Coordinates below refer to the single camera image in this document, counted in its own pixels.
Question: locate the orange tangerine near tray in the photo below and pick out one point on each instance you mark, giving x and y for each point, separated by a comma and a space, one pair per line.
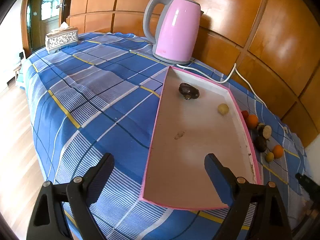
252, 121

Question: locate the pink rimmed white tray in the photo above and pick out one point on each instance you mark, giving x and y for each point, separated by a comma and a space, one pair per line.
185, 131

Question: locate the orange tangerine far right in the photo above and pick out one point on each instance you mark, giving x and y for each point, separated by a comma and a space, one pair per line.
278, 151

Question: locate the dark purple fruit in tray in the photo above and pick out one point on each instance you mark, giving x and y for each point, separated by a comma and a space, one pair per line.
188, 91

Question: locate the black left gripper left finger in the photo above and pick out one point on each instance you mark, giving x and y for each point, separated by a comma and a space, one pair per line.
48, 220

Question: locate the red fruit behind tray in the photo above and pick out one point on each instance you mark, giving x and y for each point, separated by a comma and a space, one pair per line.
245, 114

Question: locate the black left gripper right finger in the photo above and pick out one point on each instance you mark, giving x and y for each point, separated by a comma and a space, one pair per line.
269, 220

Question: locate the pink electric kettle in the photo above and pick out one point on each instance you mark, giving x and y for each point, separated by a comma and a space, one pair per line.
176, 30

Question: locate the black right gripper tip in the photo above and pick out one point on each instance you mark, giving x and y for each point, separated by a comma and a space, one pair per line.
307, 183

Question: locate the wooden door with glass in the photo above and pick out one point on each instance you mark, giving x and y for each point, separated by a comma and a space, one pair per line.
41, 17

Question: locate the silver patterned tissue box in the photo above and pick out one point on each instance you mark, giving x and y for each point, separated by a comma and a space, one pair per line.
61, 37

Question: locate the dark purple fruit on cloth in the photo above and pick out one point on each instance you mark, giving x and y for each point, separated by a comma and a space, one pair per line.
260, 144

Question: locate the cut dark passion fruit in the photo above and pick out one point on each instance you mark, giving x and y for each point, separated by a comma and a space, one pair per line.
264, 130

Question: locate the small yellow fruit in tray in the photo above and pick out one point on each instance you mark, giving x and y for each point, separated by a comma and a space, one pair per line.
223, 109

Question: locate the small yellow-green fruit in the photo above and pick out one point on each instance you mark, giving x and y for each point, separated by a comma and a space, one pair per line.
269, 157

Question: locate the blue plaid tablecloth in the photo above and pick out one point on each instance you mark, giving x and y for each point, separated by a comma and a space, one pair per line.
102, 96

